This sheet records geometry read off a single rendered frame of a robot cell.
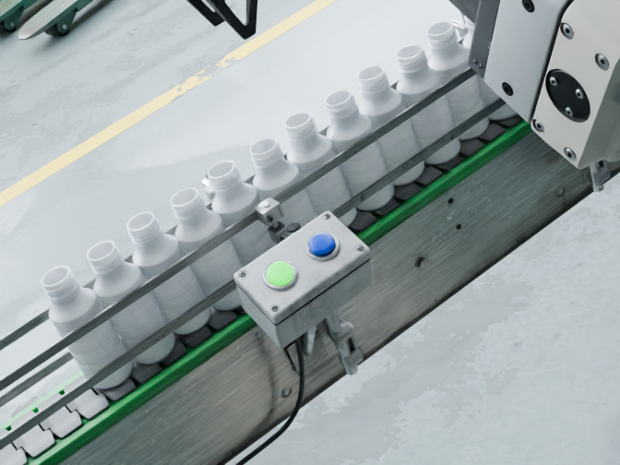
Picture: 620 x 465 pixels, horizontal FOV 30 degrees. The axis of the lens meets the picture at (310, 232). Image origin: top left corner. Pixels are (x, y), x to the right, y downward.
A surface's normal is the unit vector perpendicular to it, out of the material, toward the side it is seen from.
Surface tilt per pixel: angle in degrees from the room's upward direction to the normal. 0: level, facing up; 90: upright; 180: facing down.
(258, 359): 90
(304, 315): 110
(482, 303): 0
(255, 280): 20
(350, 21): 0
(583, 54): 90
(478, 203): 90
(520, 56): 90
